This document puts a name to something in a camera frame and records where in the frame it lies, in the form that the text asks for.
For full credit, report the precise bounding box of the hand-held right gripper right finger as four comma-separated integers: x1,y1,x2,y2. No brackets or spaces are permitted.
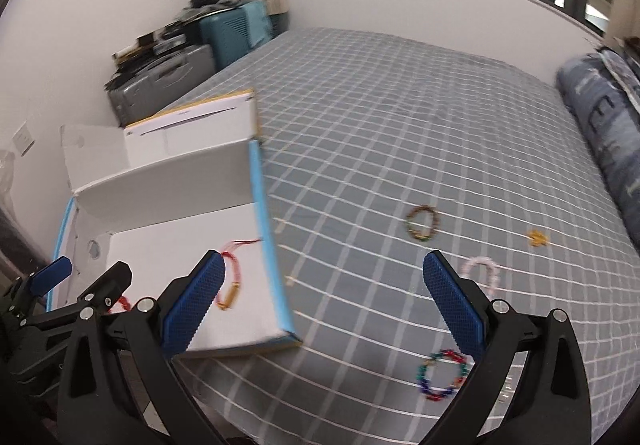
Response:
422,250,593,445

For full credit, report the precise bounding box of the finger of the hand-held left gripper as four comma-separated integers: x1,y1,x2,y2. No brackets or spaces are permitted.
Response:
10,255,74,321
30,261,133,327

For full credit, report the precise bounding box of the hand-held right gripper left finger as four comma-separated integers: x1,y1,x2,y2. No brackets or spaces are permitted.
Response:
56,250,236,445

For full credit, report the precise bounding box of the red bead bracelet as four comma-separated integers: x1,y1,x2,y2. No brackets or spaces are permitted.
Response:
112,295,152,314

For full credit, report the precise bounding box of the pink bead bracelet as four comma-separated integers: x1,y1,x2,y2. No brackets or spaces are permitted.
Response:
460,256,502,296

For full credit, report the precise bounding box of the red tassel charm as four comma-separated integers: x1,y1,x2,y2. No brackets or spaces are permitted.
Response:
215,237,264,312

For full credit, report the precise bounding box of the white cardboard box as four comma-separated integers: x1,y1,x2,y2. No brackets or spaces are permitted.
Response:
46,90,304,360

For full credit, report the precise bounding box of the brown wooden bead bracelet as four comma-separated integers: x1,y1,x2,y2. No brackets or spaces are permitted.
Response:
405,205,442,242

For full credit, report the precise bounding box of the multicoloured bead bracelet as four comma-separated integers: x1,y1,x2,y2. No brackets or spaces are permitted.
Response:
415,349,471,401

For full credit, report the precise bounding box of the grey suitcase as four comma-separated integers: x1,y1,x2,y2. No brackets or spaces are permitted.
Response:
105,44,219,128

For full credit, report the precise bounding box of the pile of dark devices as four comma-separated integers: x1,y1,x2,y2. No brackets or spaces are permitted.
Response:
112,22,201,70

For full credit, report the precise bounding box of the blue suitcase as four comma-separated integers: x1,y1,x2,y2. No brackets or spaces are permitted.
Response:
199,0,274,74

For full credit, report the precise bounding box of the white wall socket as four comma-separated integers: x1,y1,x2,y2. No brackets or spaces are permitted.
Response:
12,124,36,156

